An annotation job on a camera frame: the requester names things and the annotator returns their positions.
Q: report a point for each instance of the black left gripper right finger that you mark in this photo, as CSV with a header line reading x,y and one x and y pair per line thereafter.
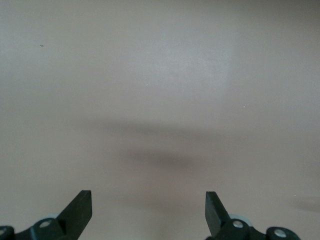
x,y
217,220

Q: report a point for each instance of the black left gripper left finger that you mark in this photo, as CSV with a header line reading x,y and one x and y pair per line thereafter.
x,y
75,220

